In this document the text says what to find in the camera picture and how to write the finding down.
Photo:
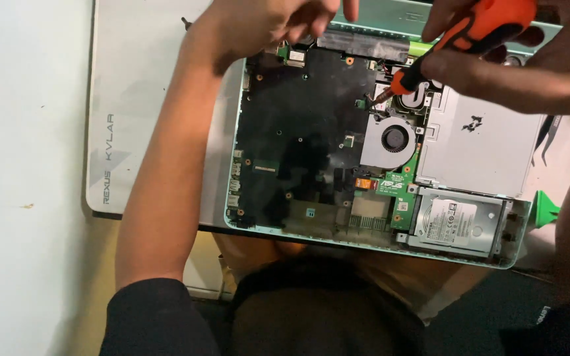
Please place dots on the silver metal drive cover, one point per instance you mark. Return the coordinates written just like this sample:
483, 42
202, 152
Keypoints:
478, 148

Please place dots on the orange and black screwdriver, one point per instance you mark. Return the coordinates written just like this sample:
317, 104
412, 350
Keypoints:
483, 24

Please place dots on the person's left hand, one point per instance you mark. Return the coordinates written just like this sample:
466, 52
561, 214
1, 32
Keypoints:
245, 22

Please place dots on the white desk mat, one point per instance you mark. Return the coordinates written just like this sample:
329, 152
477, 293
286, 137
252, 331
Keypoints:
131, 99

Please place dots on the green plastic pry tool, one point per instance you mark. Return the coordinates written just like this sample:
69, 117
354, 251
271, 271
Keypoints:
545, 210

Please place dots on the opened mint green laptop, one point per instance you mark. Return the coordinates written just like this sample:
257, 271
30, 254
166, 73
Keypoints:
324, 148

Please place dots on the small green circuit board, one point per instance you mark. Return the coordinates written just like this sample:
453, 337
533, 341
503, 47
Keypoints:
399, 190

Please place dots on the person's left fingers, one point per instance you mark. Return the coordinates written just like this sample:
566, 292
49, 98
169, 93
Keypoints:
314, 15

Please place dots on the black laptop battery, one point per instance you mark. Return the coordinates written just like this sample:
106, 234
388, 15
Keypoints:
364, 44

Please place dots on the person's right hand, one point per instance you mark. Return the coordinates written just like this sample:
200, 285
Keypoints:
512, 81

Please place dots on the person's black shirt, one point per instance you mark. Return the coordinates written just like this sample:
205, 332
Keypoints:
314, 316

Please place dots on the black covered laptop motherboard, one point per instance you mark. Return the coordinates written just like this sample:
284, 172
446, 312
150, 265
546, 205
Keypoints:
305, 133

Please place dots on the small dark screw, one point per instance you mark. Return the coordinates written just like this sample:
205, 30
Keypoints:
185, 21

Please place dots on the silver laptop cooling fan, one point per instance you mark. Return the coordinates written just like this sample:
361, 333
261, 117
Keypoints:
391, 141

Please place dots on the silver laptop hard drive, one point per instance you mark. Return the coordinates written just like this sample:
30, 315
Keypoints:
455, 222

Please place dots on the black tweezers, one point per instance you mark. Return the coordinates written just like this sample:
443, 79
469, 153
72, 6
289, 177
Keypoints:
547, 133

